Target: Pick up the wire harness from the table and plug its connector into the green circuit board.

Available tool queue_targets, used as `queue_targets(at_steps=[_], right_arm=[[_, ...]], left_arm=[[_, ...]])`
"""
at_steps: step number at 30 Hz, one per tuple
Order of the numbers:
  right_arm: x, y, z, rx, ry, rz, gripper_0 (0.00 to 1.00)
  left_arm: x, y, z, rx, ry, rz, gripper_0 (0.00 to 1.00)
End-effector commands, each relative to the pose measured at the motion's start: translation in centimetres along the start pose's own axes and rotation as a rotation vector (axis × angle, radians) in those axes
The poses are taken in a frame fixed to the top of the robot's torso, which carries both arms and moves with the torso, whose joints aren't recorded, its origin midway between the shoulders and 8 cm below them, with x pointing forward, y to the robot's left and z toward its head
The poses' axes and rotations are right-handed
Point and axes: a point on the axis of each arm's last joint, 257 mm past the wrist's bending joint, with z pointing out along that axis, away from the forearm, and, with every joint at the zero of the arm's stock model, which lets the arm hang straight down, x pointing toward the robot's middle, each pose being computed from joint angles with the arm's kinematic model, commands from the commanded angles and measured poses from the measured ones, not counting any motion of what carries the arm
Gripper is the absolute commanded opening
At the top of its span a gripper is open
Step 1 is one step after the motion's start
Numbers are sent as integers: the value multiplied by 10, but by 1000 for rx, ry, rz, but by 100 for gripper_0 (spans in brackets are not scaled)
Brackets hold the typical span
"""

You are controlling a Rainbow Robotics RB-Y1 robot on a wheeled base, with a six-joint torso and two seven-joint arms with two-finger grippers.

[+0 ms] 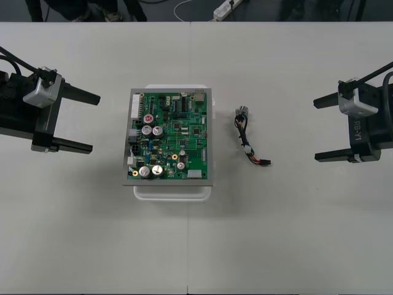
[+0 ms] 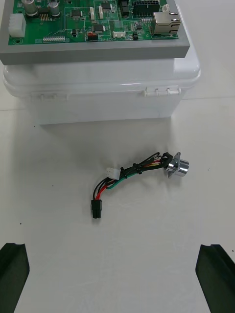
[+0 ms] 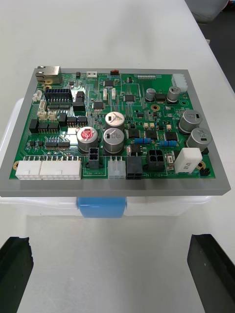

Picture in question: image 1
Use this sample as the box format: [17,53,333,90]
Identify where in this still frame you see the person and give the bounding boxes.
[24,0,148,22]

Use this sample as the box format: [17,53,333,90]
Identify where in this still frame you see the cable bundle with metal plug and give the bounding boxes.
[233,105,271,167]

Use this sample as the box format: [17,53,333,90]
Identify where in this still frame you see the green circuit board grey frame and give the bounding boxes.
[122,88,215,187]

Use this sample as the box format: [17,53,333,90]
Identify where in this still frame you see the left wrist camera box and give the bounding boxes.
[23,66,62,109]

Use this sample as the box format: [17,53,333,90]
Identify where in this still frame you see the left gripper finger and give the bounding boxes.
[62,83,101,106]
[50,136,93,154]

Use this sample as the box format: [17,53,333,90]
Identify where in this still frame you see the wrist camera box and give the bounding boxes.
[337,78,384,117]
[23,66,62,109]

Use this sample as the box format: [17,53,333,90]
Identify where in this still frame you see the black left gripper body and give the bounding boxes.
[0,75,67,154]

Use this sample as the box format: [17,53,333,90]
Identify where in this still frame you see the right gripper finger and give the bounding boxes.
[313,90,340,109]
[314,147,354,163]

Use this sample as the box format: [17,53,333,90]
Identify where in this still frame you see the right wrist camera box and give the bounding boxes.
[337,78,384,117]

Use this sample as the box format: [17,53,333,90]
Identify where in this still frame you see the white power strip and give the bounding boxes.
[213,0,243,22]

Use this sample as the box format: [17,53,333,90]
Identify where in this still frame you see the thin white cable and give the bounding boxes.
[173,0,216,22]

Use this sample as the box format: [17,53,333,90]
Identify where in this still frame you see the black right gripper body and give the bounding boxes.
[346,104,393,164]

